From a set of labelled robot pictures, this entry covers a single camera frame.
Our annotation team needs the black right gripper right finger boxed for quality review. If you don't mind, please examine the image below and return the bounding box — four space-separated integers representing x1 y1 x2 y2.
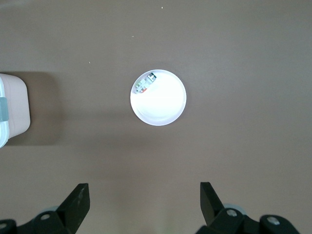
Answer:
196 181 299 234

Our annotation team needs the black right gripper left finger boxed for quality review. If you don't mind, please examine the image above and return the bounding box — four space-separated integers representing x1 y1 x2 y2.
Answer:
0 183 90 234

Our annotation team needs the pale pink round plate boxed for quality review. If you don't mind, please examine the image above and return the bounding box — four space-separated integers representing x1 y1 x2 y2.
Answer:
130 69 188 126

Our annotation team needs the white lidded storage box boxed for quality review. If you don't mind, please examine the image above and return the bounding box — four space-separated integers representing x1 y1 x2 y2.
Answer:
0 72 31 149

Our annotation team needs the grey box latch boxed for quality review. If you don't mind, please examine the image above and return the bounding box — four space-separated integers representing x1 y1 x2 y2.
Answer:
0 97 10 122

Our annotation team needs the green push-button switch white body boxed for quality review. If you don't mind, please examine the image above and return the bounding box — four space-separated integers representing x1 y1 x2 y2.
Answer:
134 72 157 95

